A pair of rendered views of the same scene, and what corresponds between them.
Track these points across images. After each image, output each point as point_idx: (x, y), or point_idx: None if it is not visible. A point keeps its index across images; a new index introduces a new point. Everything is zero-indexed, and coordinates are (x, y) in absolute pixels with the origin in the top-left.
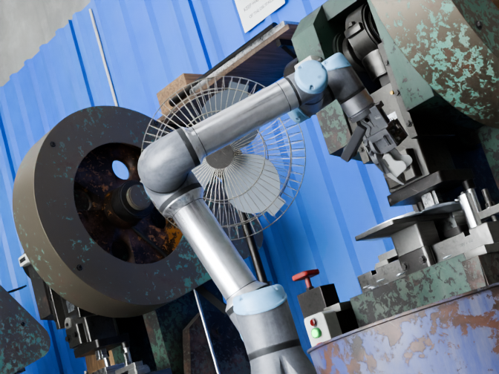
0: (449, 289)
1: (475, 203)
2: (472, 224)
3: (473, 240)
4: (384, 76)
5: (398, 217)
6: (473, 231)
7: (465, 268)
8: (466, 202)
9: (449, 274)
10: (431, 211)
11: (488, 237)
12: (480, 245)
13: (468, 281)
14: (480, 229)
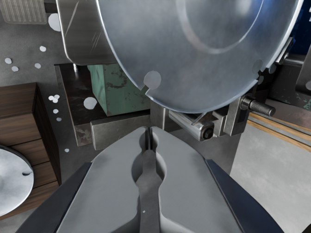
0: (95, 67)
1: (296, 64)
2: (171, 114)
3: (157, 103)
4: None
5: (112, 51)
6: (161, 111)
7: (73, 124)
8: (189, 131)
9: (100, 79)
10: (184, 80)
11: (154, 120)
12: (95, 147)
13: (98, 95)
14: (160, 121)
